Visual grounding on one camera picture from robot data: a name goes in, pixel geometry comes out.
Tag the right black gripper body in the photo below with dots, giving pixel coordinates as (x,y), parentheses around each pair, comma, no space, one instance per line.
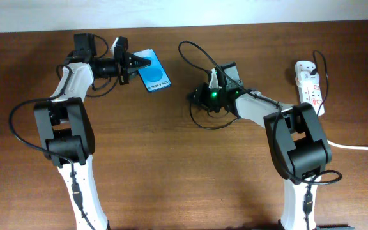
(200,96)

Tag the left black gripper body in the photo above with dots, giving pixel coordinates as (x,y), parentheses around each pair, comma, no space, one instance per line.
(112,66)

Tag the blue Galaxy smartphone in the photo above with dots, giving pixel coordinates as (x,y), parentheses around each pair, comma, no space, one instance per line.
(153,76)

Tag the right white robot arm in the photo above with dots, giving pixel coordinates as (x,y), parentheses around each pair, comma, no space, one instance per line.
(297,142)

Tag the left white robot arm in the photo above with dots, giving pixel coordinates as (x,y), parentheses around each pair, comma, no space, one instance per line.
(66,134)

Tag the white charger plug adapter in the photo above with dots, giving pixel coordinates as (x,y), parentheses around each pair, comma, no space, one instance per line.
(305,78)

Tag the white power strip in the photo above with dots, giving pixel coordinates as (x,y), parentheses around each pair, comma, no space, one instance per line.
(310,93)

